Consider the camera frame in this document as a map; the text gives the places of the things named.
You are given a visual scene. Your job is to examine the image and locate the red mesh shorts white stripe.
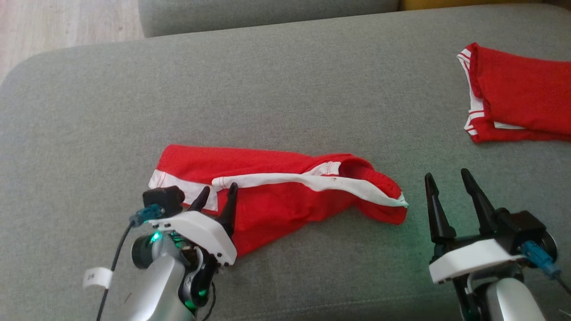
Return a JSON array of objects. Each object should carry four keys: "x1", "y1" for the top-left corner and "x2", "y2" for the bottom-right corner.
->
[{"x1": 149, "y1": 144, "x2": 409, "y2": 258}]

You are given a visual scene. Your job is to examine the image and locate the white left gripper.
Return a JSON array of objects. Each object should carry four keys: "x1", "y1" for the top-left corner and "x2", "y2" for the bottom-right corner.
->
[{"x1": 149, "y1": 182, "x2": 239, "y2": 267}]

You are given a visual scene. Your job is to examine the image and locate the left black cable teal connector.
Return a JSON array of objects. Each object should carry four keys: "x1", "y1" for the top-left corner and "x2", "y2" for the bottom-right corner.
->
[{"x1": 96, "y1": 204, "x2": 166, "y2": 321}]

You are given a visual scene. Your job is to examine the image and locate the black cable teal connector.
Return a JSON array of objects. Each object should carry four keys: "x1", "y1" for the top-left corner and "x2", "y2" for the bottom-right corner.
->
[
  {"x1": 96, "y1": 204, "x2": 166, "y2": 321},
  {"x1": 520, "y1": 241, "x2": 571, "y2": 295}
]

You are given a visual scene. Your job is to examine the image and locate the yellow sofa backrest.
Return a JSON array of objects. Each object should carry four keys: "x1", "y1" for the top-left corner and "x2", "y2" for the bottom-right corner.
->
[{"x1": 398, "y1": 0, "x2": 542, "y2": 12}]

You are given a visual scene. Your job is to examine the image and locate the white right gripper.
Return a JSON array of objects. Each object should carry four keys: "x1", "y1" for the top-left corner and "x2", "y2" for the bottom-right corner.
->
[{"x1": 424, "y1": 168, "x2": 527, "y2": 284}]

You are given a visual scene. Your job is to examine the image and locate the red basketball jersey white sleeves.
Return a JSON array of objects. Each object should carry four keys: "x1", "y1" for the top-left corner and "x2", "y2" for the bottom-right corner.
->
[{"x1": 456, "y1": 42, "x2": 571, "y2": 144}]

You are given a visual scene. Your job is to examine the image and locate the right black cable teal connector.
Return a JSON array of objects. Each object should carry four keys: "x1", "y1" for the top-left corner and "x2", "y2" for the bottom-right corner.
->
[{"x1": 520, "y1": 241, "x2": 571, "y2": 295}]

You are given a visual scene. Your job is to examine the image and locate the grey sofa back cushion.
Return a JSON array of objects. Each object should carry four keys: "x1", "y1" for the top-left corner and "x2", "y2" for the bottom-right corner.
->
[{"x1": 138, "y1": 0, "x2": 401, "y2": 38}]

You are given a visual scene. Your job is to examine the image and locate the large grey sofa chaise cushion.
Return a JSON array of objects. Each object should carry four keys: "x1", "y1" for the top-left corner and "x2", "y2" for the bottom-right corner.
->
[{"x1": 0, "y1": 4, "x2": 571, "y2": 321}]

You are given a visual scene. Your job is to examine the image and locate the white left cable tag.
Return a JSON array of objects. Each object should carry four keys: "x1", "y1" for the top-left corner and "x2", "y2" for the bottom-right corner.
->
[{"x1": 83, "y1": 267, "x2": 113, "y2": 290}]

